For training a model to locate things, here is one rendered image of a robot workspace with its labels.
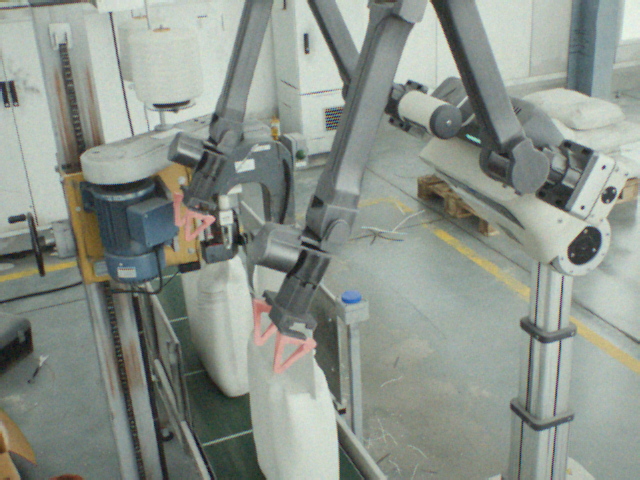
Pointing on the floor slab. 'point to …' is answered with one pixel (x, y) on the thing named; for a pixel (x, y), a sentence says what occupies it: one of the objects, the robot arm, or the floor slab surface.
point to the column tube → (65, 136)
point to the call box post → (355, 379)
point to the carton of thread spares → (12, 437)
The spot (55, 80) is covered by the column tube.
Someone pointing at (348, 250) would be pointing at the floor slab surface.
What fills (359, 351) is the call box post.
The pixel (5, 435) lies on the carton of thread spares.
